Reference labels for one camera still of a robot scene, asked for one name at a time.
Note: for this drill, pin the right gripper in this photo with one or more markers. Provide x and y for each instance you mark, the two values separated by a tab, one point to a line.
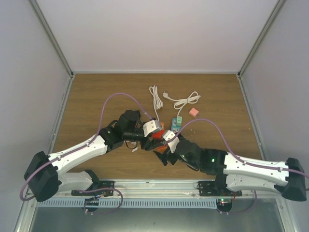
162	157

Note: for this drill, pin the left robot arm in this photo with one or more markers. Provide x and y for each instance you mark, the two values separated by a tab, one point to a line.
48	175

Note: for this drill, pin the teal power strip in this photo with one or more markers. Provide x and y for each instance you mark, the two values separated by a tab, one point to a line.
174	128

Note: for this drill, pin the orange power strip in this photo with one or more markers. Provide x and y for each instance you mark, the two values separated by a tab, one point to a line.
162	149

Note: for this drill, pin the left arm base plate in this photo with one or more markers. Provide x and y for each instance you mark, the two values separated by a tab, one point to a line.
100	189

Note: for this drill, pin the red cube socket adapter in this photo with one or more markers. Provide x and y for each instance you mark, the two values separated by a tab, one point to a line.
158	135

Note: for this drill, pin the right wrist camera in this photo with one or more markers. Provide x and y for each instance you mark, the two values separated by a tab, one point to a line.
171	140

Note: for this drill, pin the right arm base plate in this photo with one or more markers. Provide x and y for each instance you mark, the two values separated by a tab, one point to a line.
207	188

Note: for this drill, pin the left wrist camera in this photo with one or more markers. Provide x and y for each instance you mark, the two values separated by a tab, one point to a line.
150	127

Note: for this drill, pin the aluminium rail frame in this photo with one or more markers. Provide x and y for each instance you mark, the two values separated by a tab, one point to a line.
157	206

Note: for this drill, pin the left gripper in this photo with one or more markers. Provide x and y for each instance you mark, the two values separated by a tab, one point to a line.
148	144

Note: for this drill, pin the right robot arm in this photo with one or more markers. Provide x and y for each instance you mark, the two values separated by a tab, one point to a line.
236	173

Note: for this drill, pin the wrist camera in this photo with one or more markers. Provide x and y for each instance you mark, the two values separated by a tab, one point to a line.
150	127
171	140

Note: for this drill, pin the pink plug adapter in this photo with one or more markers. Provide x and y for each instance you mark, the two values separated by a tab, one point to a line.
194	112

